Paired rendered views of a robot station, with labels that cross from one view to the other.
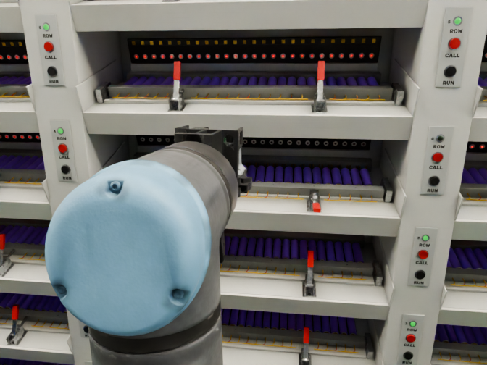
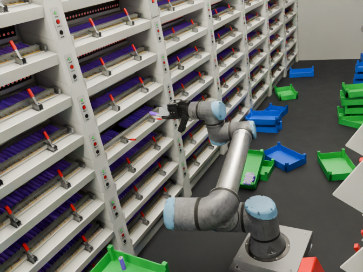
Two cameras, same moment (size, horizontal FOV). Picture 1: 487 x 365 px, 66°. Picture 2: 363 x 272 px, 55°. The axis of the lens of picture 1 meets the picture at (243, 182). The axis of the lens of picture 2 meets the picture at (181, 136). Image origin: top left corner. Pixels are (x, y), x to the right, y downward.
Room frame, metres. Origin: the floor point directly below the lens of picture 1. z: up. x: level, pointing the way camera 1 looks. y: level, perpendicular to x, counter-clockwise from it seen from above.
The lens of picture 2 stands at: (-0.31, 1.52, 1.49)
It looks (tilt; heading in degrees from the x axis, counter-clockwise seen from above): 25 degrees down; 297
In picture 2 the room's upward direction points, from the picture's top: 10 degrees counter-clockwise
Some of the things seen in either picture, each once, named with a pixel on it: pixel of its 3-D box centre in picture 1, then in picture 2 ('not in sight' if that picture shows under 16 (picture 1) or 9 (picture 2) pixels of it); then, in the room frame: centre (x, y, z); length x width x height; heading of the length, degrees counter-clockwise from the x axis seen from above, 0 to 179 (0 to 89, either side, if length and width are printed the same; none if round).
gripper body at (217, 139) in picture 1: (205, 168); (180, 109); (0.41, 0.04, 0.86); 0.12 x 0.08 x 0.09; 174
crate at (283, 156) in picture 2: not in sight; (282, 156); (0.07, -0.95, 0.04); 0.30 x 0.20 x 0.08; 141
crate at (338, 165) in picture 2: not in sight; (336, 164); (-0.32, -0.87, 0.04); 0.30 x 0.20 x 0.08; 108
